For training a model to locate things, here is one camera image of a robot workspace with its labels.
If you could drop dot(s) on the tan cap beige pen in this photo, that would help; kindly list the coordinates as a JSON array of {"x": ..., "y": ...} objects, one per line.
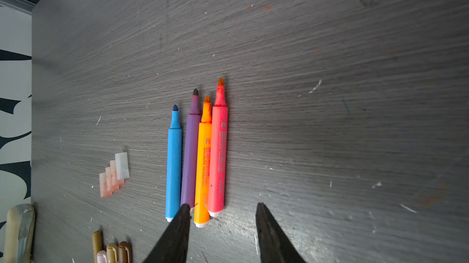
[{"x": 112, "y": 253}]

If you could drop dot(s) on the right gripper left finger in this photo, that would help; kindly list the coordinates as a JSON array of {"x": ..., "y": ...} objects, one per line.
[{"x": 172, "y": 246}]

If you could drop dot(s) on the pink-red marker pen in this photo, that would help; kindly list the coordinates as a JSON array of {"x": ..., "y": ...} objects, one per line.
[{"x": 216, "y": 193}]

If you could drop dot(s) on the blue marker pen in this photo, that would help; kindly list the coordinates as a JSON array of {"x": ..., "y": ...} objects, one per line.
[{"x": 174, "y": 152}]

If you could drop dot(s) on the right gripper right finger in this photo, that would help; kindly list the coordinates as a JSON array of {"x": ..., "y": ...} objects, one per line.
[{"x": 274, "y": 244}]

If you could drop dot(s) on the orange marker pen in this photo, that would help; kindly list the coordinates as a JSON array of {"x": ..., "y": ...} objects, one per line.
[{"x": 201, "y": 214}]

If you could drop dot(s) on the purple marker pen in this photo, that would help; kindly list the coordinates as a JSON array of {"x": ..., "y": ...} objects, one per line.
[{"x": 190, "y": 152}]

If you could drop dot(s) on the clear orange pen cap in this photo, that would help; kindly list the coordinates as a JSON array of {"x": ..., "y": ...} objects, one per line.
[{"x": 111, "y": 185}]

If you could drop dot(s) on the gold cap green pen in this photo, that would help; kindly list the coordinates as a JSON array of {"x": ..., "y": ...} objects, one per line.
[{"x": 97, "y": 244}]

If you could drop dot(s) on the clear pink pen cap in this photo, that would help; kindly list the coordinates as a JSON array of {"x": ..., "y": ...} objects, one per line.
[{"x": 114, "y": 175}]

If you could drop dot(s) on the clear red pen cap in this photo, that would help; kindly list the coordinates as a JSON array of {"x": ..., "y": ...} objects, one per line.
[{"x": 103, "y": 191}]

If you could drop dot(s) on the beige foam pad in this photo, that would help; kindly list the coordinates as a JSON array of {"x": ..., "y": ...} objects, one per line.
[{"x": 20, "y": 225}]

